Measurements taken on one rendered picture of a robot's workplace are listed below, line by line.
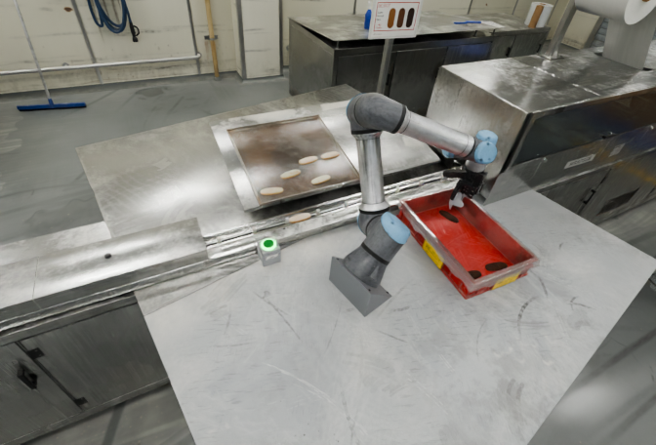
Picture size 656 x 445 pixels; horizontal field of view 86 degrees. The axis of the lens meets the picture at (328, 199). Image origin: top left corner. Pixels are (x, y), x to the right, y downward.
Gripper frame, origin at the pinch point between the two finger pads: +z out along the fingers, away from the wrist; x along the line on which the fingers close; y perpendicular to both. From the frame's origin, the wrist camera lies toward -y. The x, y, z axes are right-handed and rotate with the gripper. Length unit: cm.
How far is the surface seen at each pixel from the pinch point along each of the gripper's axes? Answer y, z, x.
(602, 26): -130, 40, 706
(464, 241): 13.1, 8.4, -8.2
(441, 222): 0.4, 8.5, -6.3
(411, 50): -150, 3, 162
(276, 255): -26, 4, -76
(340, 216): -27, 5, -43
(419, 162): -30.4, 2.1, 15.5
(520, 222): 23.0, 8.8, 24.1
